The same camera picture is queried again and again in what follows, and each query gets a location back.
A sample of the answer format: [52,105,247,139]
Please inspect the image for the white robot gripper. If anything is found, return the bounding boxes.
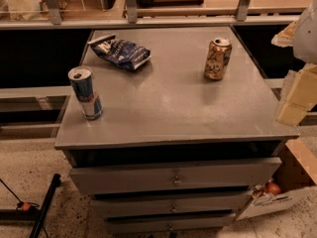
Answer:
[271,0,317,126]

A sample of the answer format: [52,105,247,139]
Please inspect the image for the orange patterned soda can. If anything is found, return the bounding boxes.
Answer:
[205,37,232,80]

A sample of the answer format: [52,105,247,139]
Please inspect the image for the blue silver energy drink can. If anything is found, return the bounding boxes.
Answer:
[68,66,103,120]

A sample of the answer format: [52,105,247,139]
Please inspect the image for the open cardboard box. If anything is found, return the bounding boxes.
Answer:
[237,139,317,220]

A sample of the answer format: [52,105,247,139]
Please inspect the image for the red bottle in box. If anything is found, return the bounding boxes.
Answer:
[264,180,281,195]

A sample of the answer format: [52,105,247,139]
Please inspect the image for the top grey drawer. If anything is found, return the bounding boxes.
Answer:
[69,158,281,194]

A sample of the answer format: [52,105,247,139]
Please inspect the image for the grey drawer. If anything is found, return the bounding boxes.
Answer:
[106,213,236,234]
[69,158,281,194]
[91,191,251,218]

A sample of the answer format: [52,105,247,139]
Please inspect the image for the bottom grey drawer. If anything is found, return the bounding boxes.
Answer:
[106,213,236,234]

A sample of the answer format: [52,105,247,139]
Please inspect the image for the blue chip bag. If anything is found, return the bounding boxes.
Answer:
[88,35,151,71]

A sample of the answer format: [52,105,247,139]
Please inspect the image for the middle grey drawer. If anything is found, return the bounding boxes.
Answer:
[91,191,251,218]

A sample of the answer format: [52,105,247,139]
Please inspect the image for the black tripod leg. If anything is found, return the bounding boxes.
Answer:
[29,174,61,238]

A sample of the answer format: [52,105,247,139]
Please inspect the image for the grey metal railing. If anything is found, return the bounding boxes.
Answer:
[0,0,303,30]

